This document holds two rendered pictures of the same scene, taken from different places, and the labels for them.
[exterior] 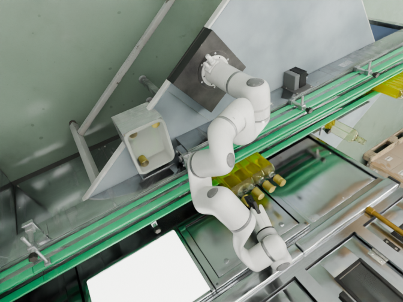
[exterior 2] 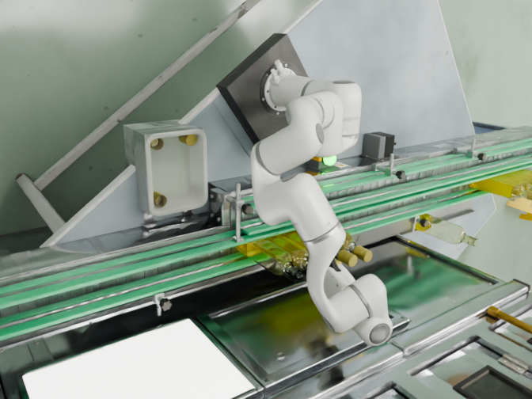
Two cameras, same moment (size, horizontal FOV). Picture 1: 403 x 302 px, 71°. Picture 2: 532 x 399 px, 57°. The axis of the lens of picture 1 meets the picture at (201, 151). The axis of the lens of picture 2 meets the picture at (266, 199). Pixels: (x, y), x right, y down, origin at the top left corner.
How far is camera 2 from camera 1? 0.56 m
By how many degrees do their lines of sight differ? 24
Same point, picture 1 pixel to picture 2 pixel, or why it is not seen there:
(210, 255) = (252, 349)
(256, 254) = (342, 298)
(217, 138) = (305, 104)
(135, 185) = (138, 236)
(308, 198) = (402, 299)
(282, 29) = (366, 74)
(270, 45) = not seen: hidden behind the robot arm
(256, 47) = not seen: hidden behind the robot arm
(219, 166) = (305, 135)
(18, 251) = not seen: outside the picture
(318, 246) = (423, 348)
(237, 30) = (313, 54)
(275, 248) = (371, 286)
